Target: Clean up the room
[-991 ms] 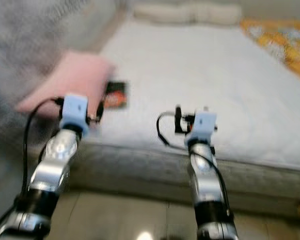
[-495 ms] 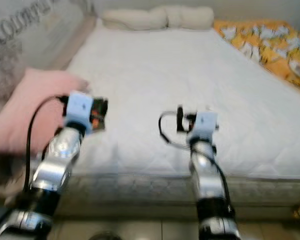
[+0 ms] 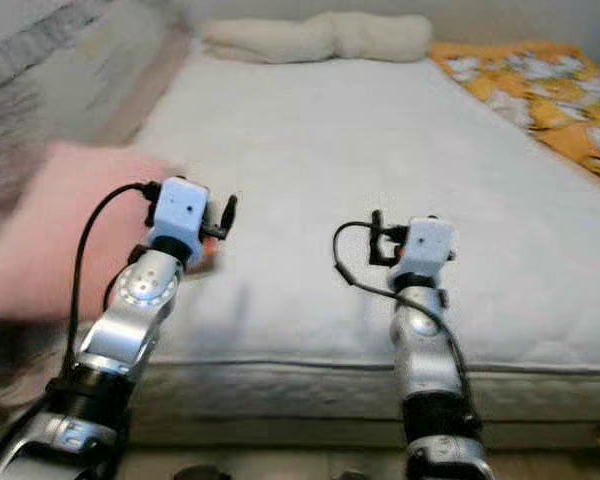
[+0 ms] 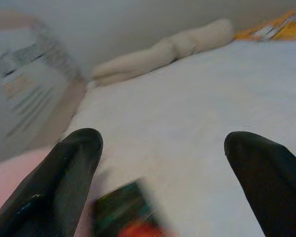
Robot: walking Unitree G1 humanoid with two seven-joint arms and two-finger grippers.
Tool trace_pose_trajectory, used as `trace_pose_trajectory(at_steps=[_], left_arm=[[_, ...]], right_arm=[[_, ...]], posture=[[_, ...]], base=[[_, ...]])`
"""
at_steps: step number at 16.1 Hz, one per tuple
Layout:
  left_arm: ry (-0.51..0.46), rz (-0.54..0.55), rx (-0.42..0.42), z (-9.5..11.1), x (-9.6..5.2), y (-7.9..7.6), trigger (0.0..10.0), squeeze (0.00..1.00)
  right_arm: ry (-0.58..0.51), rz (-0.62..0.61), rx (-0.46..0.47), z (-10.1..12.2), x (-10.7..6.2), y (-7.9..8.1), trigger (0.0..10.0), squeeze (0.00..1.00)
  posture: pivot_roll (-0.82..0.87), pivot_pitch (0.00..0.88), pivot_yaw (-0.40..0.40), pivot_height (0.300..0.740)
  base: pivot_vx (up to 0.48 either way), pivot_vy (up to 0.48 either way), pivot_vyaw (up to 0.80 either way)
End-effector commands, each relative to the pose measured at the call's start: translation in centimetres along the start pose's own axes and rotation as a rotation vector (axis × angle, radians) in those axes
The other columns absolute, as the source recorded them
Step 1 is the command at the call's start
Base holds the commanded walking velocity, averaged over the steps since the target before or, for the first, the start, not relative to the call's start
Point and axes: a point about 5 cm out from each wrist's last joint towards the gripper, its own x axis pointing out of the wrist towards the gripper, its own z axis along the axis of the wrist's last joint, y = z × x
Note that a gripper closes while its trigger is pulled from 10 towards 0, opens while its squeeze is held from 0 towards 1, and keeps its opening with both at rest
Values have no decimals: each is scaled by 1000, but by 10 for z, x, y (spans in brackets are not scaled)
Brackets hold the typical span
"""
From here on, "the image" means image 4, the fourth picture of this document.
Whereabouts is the white quilted mattress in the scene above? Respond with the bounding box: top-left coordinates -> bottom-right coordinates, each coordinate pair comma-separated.
61,39 -> 296,237

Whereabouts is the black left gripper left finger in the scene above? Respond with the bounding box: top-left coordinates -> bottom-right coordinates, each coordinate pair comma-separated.
0,127 -> 104,237

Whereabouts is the orange cartoon print blanket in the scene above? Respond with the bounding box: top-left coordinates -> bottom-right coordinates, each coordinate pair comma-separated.
233,7 -> 296,41

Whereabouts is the dark green red book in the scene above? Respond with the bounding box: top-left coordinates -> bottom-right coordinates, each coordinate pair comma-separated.
92,179 -> 181,237

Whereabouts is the beige bolster pillow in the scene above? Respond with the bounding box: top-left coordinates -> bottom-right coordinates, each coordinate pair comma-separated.
170,18 -> 235,59
91,37 -> 178,87

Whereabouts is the grey flower printed panel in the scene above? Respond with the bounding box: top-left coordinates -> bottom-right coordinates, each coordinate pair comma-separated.
0,9 -> 87,163

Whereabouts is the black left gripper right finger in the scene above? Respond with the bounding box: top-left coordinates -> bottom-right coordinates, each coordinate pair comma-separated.
223,131 -> 296,237

